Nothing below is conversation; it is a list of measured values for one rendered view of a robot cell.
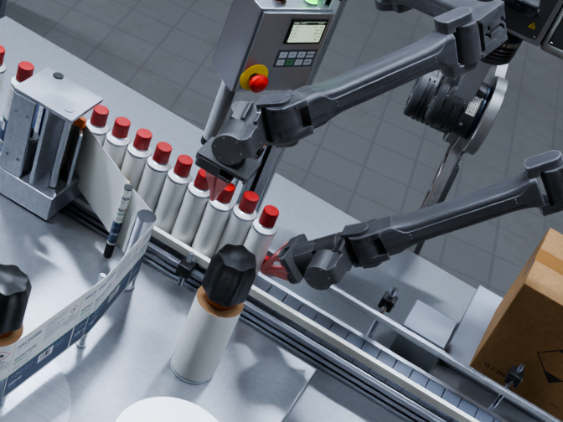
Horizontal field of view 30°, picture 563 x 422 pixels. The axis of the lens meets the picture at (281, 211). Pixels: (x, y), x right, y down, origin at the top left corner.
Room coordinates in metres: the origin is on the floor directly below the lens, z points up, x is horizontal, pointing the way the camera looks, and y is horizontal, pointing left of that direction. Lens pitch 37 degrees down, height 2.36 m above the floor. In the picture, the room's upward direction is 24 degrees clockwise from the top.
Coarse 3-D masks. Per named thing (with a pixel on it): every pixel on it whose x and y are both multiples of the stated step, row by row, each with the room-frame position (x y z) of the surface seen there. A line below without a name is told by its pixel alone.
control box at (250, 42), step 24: (240, 0) 1.74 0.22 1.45; (264, 0) 1.72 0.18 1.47; (288, 0) 1.76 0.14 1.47; (240, 24) 1.72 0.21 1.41; (264, 24) 1.70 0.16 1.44; (288, 24) 1.73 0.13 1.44; (216, 48) 1.76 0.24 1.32; (240, 48) 1.70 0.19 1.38; (264, 48) 1.71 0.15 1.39; (288, 48) 1.75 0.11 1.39; (312, 48) 1.79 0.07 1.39; (240, 72) 1.69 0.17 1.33; (264, 72) 1.72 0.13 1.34; (288, 72) 1.76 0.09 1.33
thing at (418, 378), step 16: (0, 128) 1.81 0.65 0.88; (0, 144) 1.76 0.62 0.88; (176, 256) 1.66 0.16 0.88; (272, 288) 1.68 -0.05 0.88; (256, 304) 1.63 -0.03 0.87; (288, 304) 1.66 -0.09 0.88; (304, 304) 1.68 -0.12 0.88; (288, 320) 1.61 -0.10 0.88; (320, 320) 1.65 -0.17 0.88; (352, 336) 1.65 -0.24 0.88; (336, 352) 1.59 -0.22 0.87; (368, 352) 1.62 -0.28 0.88; (384, 352) 1.64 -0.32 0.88; (368, 368) 1.57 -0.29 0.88; (400, 368) 1.61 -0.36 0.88; (432, 384) 1.61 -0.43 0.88; (416, 400) 1.55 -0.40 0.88; (448, 400) 1.58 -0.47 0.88; (464, 400) 1.60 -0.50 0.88; (448, 416) 1.54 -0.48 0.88; (480, 416) 1.58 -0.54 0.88
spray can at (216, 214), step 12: (228, 192) 1.67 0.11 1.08; (216, 204) 1.66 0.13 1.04; (228, 204) 1.67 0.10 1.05; (204, 216) 1.67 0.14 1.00; (216, 216) 1.66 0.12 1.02; (228, 216) 1.67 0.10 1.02; (204, 228) 1.66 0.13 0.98; (216, 228) 1.66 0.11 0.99; (204, 240) 1.66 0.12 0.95; (216, 240) 1.67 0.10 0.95; (204, 252) 1.66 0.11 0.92
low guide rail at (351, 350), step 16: (160, 240) 1.66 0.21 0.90; (176, 240) 1.66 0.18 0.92; (256, 288) 1.62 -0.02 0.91; (272, 304) 1.61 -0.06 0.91; (304, 320) 1.59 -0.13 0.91; (320, 336) 1.59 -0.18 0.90; (336, 336) 1.59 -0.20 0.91; (352, 352) 1.57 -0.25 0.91; (384, 368) 1.56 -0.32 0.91; (400, 384) 1.55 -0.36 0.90; (416, 384) 1.55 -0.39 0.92; (432, 400) 1.53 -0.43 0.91; (464, 416) 1.52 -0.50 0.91
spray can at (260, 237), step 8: (264, 208) 1.66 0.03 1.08; (272, 208) 1.67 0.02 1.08; (264, 216) 1.65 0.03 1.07; (272, 216) 1.65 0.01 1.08; (256, 224) 1.65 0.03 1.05; (264, 224) 1.65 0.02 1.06; (272, 224) 1.66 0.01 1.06; (256, 232) 1.64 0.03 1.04; (264, 232) 1.64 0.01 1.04; (272, 232) 1.66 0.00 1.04; (248, 240) 1.65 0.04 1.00; (256, 240) 1.64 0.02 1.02; (264, 240) 1.64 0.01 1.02; (248, 248) 1.65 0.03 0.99; (256, 248) 1.64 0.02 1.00; (264, 248) 1.65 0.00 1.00; (256, 256) 1.64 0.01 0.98; (264, 256) 1.66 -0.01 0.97; (256, 264) 1.65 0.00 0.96; (256, 272) 1.65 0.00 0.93
